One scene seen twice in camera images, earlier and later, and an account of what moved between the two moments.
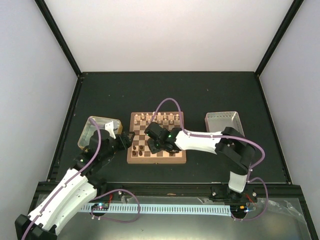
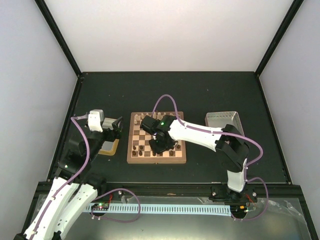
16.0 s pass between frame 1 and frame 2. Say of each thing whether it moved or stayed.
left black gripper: moved
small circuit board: stayed
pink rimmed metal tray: stayed
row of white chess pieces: stayed
